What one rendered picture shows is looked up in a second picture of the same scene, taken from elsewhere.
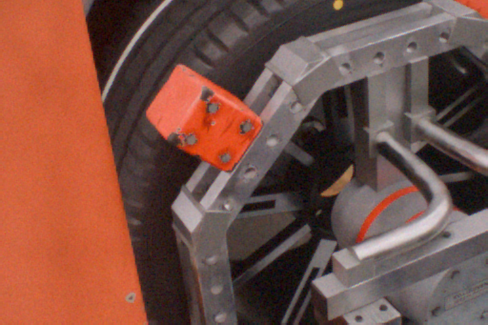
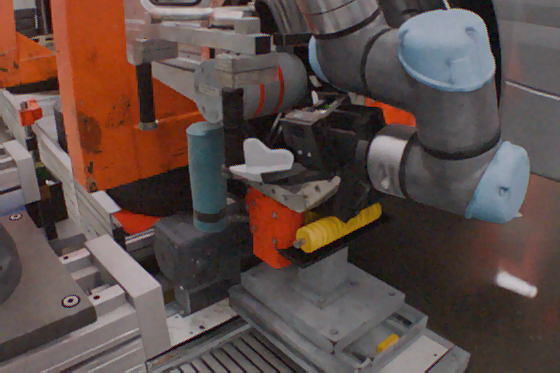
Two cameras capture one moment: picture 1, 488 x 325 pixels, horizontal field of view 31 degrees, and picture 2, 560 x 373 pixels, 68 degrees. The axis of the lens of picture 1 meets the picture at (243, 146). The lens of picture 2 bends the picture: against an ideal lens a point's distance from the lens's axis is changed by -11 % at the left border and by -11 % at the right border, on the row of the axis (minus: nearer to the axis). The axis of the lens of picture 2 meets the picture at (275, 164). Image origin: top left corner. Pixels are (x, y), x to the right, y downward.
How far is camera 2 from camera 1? 1.37 m
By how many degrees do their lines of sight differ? 65
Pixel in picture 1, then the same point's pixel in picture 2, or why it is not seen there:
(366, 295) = (148, 32)
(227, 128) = not seen: outside the picture
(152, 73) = not seen: outside the picture
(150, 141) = not seen: outside the picture
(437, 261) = (165, 32)
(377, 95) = not seen: outside the picture
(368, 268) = (148, 17)
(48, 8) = not seen: outside the picture
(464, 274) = (205, 74)
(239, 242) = (509, 259)
